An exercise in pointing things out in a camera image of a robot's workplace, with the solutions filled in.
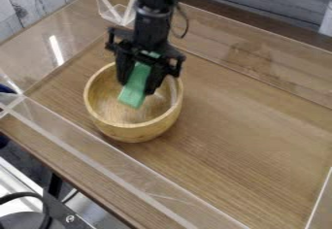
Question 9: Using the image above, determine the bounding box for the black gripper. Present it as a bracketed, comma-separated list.
[105, 7, 187, 95]

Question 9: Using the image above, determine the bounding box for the green rectangular block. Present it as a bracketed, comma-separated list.
[118, 62, 152, 109]

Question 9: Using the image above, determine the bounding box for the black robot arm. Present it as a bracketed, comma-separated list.
[105, 0, 189, 95]

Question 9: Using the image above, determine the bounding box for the brown wooden bowl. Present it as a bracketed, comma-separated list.
[84, 62, 185, 143]

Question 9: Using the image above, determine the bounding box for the black table leg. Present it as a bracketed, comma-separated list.
[49, 174, 64, 199]

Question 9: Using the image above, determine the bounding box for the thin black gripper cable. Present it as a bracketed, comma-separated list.
[171, 3, 191, 41]

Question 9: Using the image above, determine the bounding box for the clear acrylic tray wall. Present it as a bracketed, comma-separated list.
[0, 0, 332, 229]

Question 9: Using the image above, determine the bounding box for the black metal bracket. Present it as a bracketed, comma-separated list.
[42, 191, 97, 229]

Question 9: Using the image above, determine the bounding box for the black cable loop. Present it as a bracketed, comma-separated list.
[0, 191, 54, 229]

